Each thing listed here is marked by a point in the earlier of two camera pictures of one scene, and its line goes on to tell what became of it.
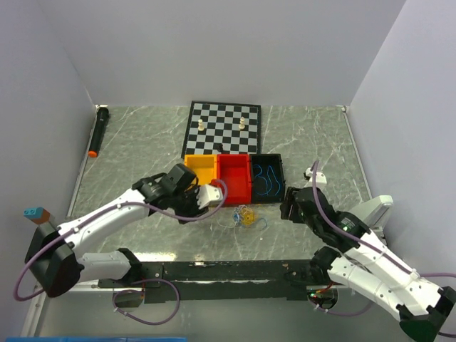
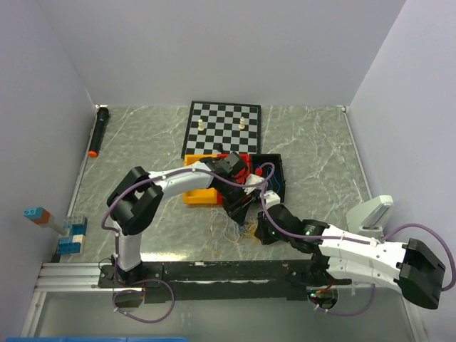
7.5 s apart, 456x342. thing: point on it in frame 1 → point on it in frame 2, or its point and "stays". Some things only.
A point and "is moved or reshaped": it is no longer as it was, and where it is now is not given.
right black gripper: [285, 206] → [261, 232]
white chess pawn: [241, 126] stays
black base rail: [223, 281] stays
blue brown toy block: [38, 215] stays
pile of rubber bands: [249, 217] is moved or reshaped
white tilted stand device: [372, 212] stays
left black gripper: [194, 211] → [237, 209]
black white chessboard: [236, 126] stays
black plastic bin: [267, 178] stays
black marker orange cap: [102, 115] stays
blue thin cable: [258, 175] → [272, 174]
